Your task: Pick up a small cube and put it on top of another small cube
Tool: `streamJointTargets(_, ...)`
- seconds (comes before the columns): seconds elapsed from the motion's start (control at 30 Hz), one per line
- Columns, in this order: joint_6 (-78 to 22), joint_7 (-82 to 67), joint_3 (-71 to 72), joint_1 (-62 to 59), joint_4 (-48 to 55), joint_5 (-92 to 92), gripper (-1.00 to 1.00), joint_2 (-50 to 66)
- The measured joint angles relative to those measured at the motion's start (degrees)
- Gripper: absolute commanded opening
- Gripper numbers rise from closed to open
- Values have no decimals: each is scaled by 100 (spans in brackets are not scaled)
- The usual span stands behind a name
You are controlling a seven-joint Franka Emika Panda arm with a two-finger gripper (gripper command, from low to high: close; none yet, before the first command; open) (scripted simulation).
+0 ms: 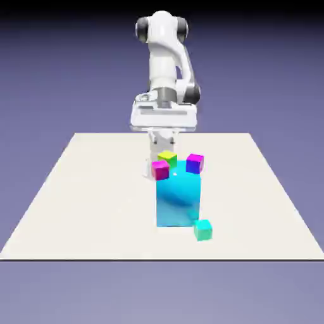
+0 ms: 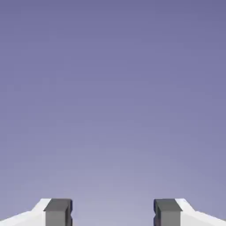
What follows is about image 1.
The small magenta cube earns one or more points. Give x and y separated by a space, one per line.
160 170

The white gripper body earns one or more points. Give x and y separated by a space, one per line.
163 120

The small yellow-green cube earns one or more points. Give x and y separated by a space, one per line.
167 156

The small blue cube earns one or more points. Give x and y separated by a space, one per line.
194 165

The large cyan box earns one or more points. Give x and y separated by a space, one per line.
178 197

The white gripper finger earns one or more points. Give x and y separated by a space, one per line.
153 138
172 138

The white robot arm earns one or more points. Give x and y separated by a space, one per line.
162 50

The small turquoise cube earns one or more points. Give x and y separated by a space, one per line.
203 230

